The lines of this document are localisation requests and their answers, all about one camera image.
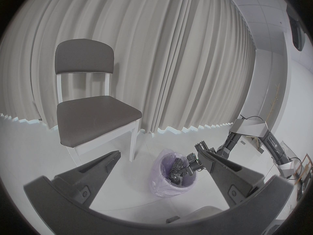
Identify dark grey padded chair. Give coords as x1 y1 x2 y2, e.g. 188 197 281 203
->
54 39 143 167

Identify white curtain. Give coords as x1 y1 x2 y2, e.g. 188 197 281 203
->
149 0 257 134
0 0 196 134

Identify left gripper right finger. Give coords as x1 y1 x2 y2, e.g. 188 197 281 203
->
198 149 265 208

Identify black cable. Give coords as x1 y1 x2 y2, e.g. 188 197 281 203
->
240 115 265 122

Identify black plastic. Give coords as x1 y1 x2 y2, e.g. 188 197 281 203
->
167 157 187 187

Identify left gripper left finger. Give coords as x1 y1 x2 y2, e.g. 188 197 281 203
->
53 150 121 207

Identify purple plastic bag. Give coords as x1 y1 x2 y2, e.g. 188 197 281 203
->
150 149 197 197

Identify white trash bin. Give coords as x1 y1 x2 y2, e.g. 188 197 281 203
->
156 153 197 193

